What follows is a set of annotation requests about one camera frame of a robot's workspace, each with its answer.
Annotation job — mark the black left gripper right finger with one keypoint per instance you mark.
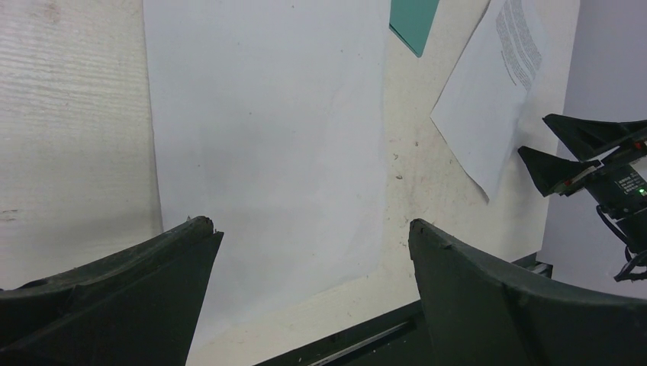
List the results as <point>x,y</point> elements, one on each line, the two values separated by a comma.
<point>482,310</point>

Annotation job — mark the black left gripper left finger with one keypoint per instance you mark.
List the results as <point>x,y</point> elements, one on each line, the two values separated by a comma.
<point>139,306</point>

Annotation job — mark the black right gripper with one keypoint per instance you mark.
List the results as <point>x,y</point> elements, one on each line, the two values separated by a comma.
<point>617,187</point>

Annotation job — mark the white paper sheet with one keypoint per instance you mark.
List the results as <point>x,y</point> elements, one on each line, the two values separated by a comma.
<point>479,108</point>
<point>268,119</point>

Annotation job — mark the teal plastic folder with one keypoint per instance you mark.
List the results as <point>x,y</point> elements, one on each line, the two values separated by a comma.
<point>411,22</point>

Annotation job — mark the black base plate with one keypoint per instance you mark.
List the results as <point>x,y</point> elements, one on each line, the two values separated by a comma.
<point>398,337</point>

